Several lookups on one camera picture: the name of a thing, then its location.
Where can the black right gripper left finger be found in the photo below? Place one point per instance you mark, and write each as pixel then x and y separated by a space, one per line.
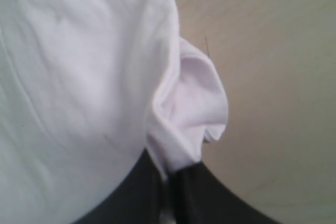
pixel 138 199

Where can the white t-shirt red Chinese logo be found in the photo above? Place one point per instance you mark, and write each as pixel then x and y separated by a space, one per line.
pixel 86 87

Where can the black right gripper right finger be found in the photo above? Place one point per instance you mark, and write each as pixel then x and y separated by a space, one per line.
pixel 199 197

